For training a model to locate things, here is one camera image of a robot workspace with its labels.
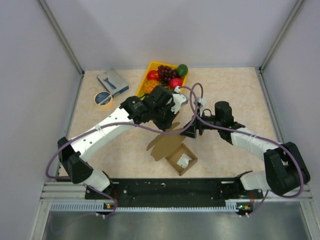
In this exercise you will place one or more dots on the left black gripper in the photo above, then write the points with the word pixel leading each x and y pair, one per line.
pixel 167 124

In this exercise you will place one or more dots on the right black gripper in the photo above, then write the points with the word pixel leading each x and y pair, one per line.
pixel 191 131

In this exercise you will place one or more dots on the brown cardboard paper box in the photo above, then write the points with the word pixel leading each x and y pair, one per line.
pixel 170 147

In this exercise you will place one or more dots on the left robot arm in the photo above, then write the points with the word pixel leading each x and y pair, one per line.
pixel 161 107

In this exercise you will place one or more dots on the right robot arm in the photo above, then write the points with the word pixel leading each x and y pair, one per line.
pixel 284 167

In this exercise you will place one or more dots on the white packet inside box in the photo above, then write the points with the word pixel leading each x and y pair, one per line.
pixel 184 160

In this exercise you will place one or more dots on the razor package box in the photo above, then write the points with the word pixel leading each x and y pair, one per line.
pixel 113 82

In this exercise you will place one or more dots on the orange pineapple fruit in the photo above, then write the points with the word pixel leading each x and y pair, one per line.
pixel 150 85

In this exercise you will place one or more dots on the red pomegranate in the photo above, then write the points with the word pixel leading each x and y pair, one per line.
pixel 175 82

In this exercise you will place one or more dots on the red apple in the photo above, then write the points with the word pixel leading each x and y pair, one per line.
pixel 153 75

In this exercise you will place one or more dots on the dark red grape bunch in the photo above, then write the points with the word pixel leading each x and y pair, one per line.
pixel 165 74

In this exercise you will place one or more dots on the yellow plastic tray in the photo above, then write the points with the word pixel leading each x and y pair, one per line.
pixel 153 66

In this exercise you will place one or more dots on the green avocado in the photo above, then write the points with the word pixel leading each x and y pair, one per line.
pixel 182 70

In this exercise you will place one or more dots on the masking tape roll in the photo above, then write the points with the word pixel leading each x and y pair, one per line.
pixel 103 99

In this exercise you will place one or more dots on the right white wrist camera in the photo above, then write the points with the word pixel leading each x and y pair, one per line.
pixel 201 105

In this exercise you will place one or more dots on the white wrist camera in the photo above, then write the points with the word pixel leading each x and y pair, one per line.
pixel 201 105
pixel 179 100

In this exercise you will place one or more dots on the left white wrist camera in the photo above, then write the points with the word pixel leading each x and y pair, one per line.
pixel 179 100

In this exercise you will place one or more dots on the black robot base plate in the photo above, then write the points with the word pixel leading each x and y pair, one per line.
pixel 173 192

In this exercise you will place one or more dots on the grey slotted cable duct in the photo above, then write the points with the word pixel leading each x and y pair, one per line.
pixel 103 207

